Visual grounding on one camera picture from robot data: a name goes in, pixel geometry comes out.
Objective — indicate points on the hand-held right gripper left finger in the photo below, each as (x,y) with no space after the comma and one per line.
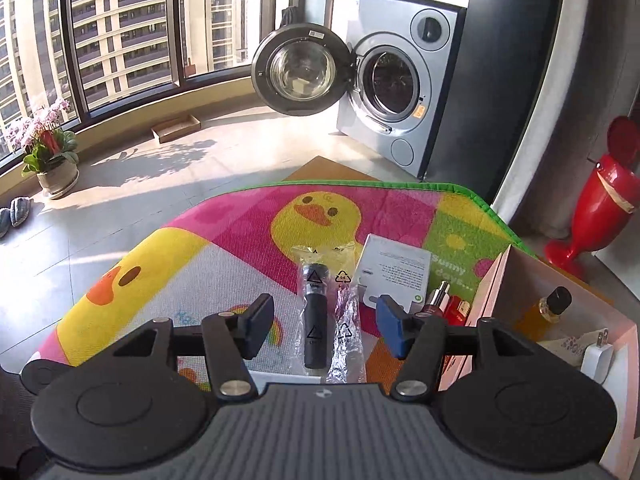
(257,321)

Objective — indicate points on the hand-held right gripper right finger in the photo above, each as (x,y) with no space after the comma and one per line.
(392,326)

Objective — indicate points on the clear plastic bag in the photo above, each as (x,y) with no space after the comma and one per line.
(347,330)

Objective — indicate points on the black tube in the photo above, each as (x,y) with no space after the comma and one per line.
(315,310)

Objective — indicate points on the red flat pack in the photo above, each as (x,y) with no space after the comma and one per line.
(459,310)

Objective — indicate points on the pink cardboard box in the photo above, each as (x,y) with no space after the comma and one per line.
(530,270)

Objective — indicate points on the red bottle with silver cap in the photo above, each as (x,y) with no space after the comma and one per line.
(436,300)

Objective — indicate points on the white printed card box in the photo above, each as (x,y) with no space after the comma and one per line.
(395,270)

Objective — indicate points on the colourful cartoon play mat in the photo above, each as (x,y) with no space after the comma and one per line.
(220,240)

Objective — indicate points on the yellow liquid bottle black cap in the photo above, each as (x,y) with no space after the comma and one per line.
(542,312)

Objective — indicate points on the flat cardboard sheet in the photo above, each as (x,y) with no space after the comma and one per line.
(325,170)

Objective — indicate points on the white charger plug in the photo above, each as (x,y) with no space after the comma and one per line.
(595,357)

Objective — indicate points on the shallow cardboard tray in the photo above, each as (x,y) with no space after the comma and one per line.
(175,127)

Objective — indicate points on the silver front-load washing machine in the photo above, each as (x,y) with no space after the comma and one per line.
(430,105)

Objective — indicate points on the red lidded trash bin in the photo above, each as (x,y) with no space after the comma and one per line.
(600,205)

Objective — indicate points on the grey slipper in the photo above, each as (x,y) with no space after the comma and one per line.
(21,210)
(4,222)

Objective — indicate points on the potted pink orchid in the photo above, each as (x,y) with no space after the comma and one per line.
(50,152)

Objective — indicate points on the grey curtain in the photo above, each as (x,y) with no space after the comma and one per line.
(555,85)

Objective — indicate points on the black cloth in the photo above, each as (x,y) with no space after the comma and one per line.
(291,16)

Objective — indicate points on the black framed window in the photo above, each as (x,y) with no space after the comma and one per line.
(170,20)

